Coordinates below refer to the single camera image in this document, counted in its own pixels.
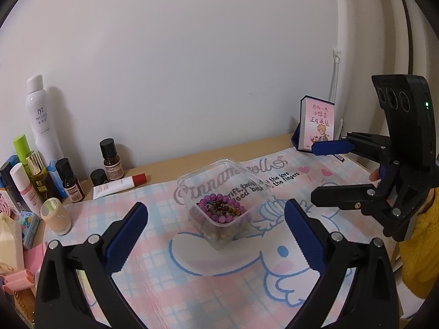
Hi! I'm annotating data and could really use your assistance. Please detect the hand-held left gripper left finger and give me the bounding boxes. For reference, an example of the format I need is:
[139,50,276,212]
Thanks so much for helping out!
[34,202,149,329]

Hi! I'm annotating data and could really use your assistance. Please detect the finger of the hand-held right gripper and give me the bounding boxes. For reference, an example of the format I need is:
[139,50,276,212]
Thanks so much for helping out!
[310,131,393,172]
[310,182,386,217]

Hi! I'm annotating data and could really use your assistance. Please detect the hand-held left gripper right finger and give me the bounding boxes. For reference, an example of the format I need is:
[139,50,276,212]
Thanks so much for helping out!
[284,198,400,329]

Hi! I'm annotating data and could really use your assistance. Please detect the green brown bracelet gold charm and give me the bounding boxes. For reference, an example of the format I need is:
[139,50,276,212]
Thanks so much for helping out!
[209,202,246,216]

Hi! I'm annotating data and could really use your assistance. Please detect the clear plastic container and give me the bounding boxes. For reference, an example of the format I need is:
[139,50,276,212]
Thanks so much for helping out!
[176,158,275,251]

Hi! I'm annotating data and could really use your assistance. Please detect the purple bead bracelet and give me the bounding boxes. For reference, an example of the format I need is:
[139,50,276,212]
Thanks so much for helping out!
[196,194,248,225]

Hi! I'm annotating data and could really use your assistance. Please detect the person's right forearm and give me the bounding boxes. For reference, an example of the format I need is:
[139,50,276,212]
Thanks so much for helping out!
[398,188,439,300]

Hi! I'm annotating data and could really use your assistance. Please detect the pink desk calendar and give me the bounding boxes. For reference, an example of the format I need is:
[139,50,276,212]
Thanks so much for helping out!
[291,95,338,154]

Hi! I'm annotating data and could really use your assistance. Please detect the white tube red cap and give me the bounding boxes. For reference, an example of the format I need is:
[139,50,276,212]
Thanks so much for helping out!
[92,173,148,200]

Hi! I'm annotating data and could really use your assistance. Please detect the small black jar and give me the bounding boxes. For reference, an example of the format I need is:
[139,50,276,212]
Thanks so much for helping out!
[90,169,108,187]

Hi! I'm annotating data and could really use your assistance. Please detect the beige foundation bottle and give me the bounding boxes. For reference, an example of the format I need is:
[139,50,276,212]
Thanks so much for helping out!
[40,198,73,236]

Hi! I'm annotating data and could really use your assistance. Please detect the brown glass bottle pink label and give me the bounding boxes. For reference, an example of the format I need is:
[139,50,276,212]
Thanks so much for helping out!
[99,138,124,181]

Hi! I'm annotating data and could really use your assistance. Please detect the brown dropper bottle black cap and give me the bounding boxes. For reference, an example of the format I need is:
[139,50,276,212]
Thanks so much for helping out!
[55,158,85,203]

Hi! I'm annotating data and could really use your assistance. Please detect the pink blue printed cloth mat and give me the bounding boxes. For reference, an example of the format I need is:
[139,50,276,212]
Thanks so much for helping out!
[43,146,402,329]

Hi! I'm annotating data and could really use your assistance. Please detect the blue scalloped carton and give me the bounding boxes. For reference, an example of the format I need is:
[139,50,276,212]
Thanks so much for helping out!
[46,159,60,183]

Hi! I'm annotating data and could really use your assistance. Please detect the small blue box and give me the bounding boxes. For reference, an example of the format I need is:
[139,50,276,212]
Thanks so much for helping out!
[17,211,40,250]

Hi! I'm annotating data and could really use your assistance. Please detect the yellow oil bottle gold cap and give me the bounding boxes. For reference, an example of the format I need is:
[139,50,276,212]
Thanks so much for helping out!
[26,151,57,199]

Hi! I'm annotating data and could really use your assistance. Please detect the white pink lotion bottle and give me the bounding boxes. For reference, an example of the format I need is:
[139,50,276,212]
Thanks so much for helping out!
[10,163,42,215]

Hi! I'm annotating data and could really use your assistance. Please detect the cream crumpled bag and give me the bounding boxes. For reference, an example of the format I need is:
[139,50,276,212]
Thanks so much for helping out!
[0,212,25,275]

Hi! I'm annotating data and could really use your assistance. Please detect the pink hair roller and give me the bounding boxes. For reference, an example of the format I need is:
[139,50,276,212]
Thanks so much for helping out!
[2,270,35,293]

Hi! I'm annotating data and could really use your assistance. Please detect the black cosmetic box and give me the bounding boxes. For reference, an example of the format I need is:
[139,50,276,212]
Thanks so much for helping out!
[0,161,24,213]

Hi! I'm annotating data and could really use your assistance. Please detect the green bottle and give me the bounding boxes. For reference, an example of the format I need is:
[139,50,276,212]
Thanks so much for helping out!
[13,134,35,165]

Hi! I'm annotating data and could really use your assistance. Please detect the tall white spray bottle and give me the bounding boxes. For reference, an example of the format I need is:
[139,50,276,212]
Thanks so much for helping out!
[26,74,66,172]

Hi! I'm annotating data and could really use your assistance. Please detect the white cable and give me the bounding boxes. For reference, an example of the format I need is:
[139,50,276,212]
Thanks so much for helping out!
[328,58,344,139]

